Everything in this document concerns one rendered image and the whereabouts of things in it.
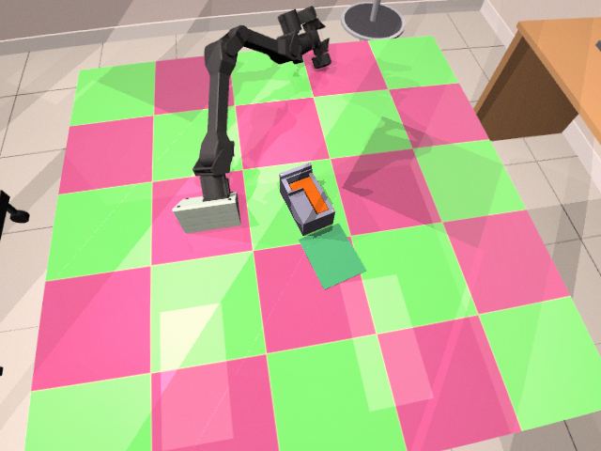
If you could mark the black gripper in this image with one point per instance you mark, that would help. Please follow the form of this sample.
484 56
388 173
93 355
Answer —
311 24

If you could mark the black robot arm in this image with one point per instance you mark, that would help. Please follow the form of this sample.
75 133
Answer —
216 150

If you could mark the orange block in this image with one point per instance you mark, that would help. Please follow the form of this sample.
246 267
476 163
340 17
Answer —
312 194

